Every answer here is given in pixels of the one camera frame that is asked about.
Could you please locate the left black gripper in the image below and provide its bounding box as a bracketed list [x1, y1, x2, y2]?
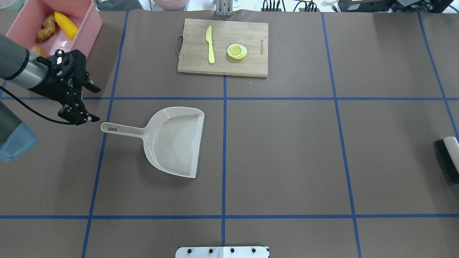
[30, 49, 101, 125]

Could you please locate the yellow toy corn cob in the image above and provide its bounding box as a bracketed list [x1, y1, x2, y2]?
[54, 11, 79, 41]

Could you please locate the tan toy ginger root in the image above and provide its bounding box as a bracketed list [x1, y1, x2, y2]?
[36, 14, 56, 40]

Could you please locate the beige plastic dustpan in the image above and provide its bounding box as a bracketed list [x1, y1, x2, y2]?
[100, 106, 205, 178]

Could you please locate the beige hand brush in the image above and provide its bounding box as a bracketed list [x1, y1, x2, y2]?
[433, 137, 459, 184]

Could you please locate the brown toy potato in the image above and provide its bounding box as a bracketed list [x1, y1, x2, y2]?
[29, 46, 49, 58]

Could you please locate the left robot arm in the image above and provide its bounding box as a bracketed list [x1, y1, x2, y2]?
[0, 35, 100, 163]

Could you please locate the pink plastic bin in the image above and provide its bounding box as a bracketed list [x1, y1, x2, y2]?
[6, 0, 102, 57]

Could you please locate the dark grey cloth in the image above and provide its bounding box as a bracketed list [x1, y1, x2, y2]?
[94, 0, 143, 11]

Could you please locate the bamboo cutting board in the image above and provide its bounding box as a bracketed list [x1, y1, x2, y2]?
[177, 18, 269, 78]

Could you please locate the pink bowl with pieces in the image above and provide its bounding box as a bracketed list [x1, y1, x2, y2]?
[154, 0, 190, 10]

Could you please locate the yellow toy knife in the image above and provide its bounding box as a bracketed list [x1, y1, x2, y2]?
[205, 25, 215, 64]

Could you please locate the yellow toy lemon slice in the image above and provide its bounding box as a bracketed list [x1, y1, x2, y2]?
[227, 44, 248, 60]

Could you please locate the aluminium frame post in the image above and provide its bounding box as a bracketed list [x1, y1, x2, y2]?
[213, 0, 234, 16]

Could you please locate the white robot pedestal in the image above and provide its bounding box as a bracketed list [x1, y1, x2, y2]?
[175, 245, 270, 258]

